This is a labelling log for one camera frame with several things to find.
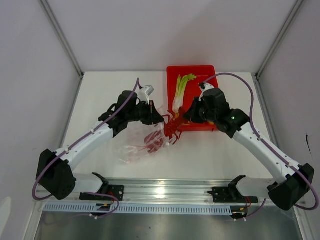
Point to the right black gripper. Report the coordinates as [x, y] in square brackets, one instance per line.
[191, 115]

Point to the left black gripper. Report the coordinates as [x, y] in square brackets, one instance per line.
[153, 116]

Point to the red lobster toy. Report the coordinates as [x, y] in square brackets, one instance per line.
[170, 127]

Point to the clear zip top bag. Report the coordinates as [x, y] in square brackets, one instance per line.
[118, 151]

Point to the green white celery toy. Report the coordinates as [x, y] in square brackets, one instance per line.
[181, 85]

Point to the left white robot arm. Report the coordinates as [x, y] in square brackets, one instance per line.
[55, 168]

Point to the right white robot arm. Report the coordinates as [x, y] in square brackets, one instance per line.
[290, 180]

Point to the red plastic tray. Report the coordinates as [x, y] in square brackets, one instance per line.
[192, 90]

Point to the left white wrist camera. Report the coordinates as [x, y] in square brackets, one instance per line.
[144, 93]

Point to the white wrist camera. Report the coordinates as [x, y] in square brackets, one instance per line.
[204, 86]
[144, 93]

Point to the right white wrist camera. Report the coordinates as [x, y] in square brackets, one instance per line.
[204, 86]

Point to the aluminium mounting rail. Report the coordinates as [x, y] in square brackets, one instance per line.
[154, 190]

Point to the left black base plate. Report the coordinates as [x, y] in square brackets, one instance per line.
[116, 191]

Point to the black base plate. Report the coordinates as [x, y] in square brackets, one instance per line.
[222, 194]
[116, 191]

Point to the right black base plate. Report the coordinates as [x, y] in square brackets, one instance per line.
[222, 194]

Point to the white slotted cable duct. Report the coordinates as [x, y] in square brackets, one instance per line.
[134, 208]

